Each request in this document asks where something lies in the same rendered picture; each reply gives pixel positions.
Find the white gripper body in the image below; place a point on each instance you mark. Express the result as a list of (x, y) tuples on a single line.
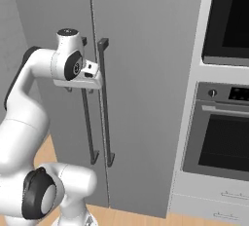
[(78, 83)]

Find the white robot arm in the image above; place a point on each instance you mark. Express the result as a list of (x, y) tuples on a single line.
[(22, 129)]

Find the grey fridge door, wide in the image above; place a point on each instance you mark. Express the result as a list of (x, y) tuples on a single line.
[(146, 90)]

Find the grey fridge door, narrow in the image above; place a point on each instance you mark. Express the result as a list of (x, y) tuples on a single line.
[(39, 12)]

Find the white tall appliance cabinet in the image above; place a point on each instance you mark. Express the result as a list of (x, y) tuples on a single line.
[(197, 70)]

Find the steel oven knob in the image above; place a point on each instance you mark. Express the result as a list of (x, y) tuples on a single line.
[(212, 93)]

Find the steel built-in oven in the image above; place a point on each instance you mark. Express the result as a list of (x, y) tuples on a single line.
[(220, 139)]

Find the white drawer front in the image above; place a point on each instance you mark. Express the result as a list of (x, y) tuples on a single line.
[(201, 186), (194, 208)]

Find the black built-in microwave oven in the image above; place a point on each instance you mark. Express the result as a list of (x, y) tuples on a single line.
[(227, 18)]

